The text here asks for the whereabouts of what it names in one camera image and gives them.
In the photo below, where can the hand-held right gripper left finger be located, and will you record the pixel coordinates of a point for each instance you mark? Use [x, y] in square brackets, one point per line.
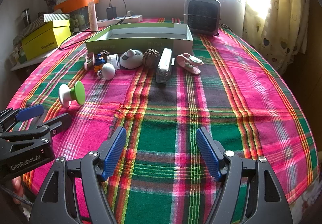
[114, 153]

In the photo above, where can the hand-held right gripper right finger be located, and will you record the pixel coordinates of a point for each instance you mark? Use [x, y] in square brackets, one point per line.
[208, 154]

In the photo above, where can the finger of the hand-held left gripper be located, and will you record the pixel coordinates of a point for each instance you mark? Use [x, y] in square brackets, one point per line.
[60, 122]
[31, 111]

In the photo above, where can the green white spool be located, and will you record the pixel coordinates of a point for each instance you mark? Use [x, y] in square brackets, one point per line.
[76, 93]

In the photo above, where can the pink white clip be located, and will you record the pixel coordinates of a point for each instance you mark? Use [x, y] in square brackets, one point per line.
[88, 61]

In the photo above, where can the white round knob toy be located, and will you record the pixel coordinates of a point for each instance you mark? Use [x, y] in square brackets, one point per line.
[108, 71]

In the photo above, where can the blue orange crochet toy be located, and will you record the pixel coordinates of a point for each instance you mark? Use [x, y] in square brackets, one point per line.
[99, 62]

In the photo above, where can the white jar ribbed lid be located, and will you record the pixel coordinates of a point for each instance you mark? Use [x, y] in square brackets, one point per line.
[113, 61]

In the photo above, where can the small brown walnut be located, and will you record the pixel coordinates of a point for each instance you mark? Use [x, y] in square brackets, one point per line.
[104, 54]

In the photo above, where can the pink clip pale green pad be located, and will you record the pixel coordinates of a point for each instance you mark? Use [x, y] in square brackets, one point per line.
[191, 62]

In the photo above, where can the white panda toy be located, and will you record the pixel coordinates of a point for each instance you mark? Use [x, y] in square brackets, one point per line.
[130, 59]

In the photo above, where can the silver white rectangular device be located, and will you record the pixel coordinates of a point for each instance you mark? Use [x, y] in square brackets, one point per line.
[164, 68]

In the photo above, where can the large brown walnut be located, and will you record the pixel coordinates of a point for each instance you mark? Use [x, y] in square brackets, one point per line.
[151, 58]

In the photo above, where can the green cardboard box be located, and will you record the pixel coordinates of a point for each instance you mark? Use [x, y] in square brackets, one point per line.
[130, 44]

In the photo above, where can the person's left hand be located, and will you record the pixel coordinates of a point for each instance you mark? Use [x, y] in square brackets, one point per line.
[18, 186]

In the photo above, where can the white shelf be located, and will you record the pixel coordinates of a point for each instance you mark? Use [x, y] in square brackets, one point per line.
[27, 62]

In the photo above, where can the pink green plaid tablecloth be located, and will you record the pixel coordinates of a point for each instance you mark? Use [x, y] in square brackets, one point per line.
[176, 103]

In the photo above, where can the yellow box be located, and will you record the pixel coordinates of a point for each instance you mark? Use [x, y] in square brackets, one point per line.
[42, 40]

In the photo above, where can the grey striped box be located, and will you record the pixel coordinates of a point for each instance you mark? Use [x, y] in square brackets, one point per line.
[27, 30]

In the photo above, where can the dark glass jar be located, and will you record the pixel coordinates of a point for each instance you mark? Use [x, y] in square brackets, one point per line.
[25, 16]

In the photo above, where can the green striped box lid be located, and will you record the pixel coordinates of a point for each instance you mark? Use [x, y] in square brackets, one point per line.
[56, 17]

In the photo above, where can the glass tank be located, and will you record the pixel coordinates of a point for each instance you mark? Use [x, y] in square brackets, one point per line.
[79, 18]

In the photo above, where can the cream tube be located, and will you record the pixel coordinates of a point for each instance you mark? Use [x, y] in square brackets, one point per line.
[93, 16]

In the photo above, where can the orange box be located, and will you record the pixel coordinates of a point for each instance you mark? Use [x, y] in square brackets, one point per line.
[78, 2]

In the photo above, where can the black charger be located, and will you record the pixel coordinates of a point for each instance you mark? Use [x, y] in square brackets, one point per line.
[111, 13]

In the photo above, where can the white power strip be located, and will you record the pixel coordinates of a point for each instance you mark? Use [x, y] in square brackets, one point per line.
[130, 19]

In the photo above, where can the white plug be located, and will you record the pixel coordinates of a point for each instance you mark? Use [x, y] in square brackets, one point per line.
[130, 14]

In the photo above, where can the grey space heater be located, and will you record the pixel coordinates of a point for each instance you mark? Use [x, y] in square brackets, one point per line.
[202, 15]

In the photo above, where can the heart print curtain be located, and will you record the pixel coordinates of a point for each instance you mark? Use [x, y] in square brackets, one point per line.
[276, 12]

